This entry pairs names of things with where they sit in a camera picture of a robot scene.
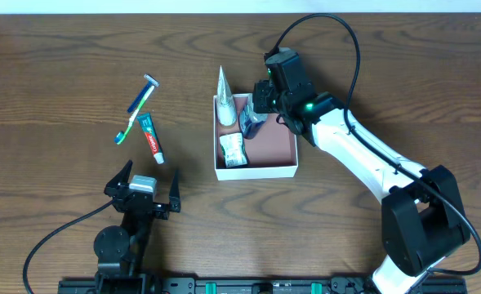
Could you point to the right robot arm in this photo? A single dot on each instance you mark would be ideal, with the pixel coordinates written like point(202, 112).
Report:
point(422, 216)

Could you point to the blue disposable razor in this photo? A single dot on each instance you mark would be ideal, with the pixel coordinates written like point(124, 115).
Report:
point(150, 81)

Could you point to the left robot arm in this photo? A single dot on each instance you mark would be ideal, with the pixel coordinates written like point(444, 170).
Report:
point(120, 248)

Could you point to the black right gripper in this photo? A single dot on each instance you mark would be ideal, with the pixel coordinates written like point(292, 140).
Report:
point(262, 96)

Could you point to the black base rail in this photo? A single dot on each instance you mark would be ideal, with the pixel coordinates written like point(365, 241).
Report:
point(145, 284)

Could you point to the white cream tube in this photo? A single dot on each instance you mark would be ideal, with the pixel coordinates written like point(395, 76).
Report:
point(225, 107)

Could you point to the Colgate toothpaste tube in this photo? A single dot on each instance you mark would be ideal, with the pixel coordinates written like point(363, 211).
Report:
point(147, 126)

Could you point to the clear bottle blue liquid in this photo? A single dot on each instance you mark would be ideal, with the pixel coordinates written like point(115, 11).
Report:
point(250, 122)

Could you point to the green white toothbrush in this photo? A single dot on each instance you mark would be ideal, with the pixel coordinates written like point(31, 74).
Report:
point(121, 136)

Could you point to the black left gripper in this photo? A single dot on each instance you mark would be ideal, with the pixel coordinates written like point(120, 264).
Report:
point(143, 202)

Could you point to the green white sachet packet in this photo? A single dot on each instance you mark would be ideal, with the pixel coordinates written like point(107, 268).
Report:
point(233, 150)

